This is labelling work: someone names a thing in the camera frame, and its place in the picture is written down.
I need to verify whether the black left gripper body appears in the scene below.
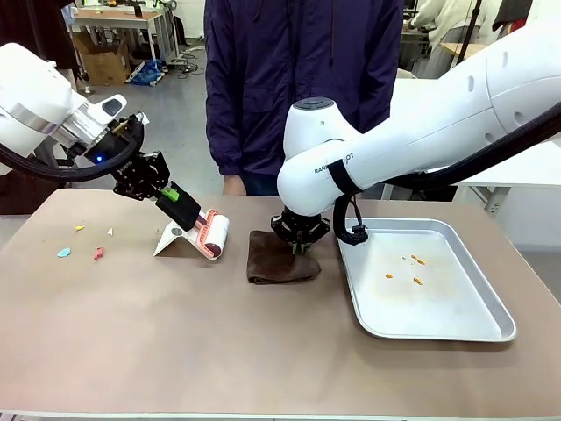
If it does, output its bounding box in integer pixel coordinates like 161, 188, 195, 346
112, 150, 171, 203

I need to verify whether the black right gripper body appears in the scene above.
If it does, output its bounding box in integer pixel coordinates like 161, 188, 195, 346
269, 209, 331, 247

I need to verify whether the brown cloth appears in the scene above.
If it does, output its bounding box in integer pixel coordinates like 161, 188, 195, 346
246, 229, 323, 285

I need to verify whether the pink white lint roller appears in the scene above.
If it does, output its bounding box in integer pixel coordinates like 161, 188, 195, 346
192, 209, 231, 263

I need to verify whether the person's right hand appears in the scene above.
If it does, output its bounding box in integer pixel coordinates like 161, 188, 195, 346
222, 174, 247, 196

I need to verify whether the blue plastic bag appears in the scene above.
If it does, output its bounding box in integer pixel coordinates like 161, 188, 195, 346
128, 58, 168, 87

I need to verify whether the brown cardboard box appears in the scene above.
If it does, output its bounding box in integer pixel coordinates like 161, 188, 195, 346
71, 32, 133, 87

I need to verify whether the silver metal tray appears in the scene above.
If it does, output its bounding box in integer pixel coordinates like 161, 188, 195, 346
337, 217, 518, 344

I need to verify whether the white background table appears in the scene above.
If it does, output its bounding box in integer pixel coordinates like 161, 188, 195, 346
68, 7, 181, 68

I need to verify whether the person in purple jacket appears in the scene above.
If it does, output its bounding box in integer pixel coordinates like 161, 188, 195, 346
203, 0, 405, 197

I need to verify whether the background person in white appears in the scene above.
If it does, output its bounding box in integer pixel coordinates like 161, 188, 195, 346
408, 0, 488, 46

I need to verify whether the black tripod pole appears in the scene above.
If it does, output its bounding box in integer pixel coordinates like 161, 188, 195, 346
458, 0, 480, 63

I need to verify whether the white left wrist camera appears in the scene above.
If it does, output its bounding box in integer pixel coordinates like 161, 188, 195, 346
85, 93, 129, 133

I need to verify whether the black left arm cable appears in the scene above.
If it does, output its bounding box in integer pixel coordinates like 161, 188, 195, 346
0, 114, 147, 183

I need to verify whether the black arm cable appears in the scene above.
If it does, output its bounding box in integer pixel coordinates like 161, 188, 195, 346
0, 114, 147, 183
332, 99, 561, 245

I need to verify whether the black strap on arm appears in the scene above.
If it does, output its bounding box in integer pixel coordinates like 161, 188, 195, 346
328, 159, 366, 195

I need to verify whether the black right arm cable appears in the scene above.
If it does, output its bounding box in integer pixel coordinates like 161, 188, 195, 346
332, 99, 561, 245

